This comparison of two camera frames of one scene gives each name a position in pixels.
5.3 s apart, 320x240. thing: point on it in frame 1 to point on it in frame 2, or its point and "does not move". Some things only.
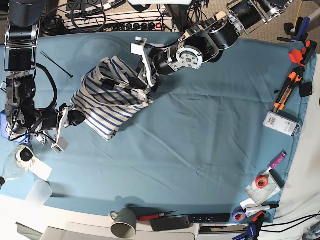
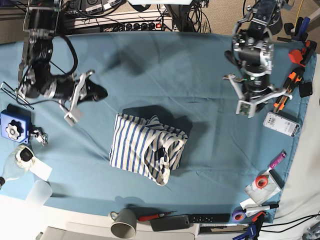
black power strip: [138, 26] does not move
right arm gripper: [146, 76] to [249, 99]
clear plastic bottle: [19, 164] does not move
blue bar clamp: [254, 228] does not move
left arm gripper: [67, 115] to [72, 89]
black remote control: [209, 218] does not move
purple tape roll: [238, 214] does not move
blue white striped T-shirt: [106, 97] to [146, 147]
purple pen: [278, 159] does not move
